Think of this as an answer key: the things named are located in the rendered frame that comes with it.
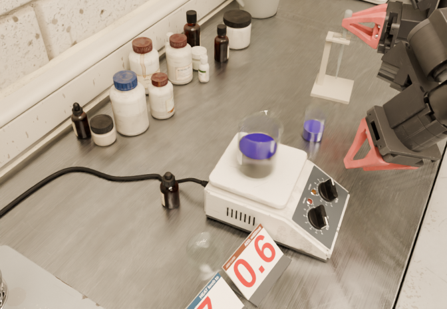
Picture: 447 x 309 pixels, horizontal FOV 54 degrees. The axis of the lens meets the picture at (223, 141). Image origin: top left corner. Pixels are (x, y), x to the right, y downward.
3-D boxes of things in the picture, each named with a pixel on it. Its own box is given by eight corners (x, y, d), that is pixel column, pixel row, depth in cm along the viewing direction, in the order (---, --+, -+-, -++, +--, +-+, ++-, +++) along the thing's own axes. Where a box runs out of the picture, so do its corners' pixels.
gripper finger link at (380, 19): (343, 10, 80) (397, 18, 78) (348, -6, 85) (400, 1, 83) (337, 44, 85) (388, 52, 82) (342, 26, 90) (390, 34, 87)
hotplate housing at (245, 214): (347, 202, 73) (358, 169, 67) (327, 266, 64) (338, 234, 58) (224, 160, 79) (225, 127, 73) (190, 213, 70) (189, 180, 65)
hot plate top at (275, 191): (308, 155, 69) (309, 151, 68) (284, 211, 61) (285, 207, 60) (237, 133, 72) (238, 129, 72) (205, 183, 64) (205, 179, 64)
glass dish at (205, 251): (185, 272, 62) (184, 264, 61) (187, 240, 66) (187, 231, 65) (223, 273, 62) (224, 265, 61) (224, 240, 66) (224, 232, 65)
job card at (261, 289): (291, 260, 64) (295, 244, 61) (257, 308, 59) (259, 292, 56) (257, 238, 67) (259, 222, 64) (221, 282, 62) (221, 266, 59)
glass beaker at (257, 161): (267, 191, 63) (273, 148, 57) (227, 175, 65) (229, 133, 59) (284, 159, 68) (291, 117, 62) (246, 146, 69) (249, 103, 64)
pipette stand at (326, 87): (353, 83, 97) (367, 30, 88) (348, 104, 91) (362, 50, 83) (317, 76, 99) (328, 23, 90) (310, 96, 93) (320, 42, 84)
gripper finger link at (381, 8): (342, 13, 79) (396, 21, 77) (348, -3, 84) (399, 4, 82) (336, 47, 84) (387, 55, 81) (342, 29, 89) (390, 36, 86)
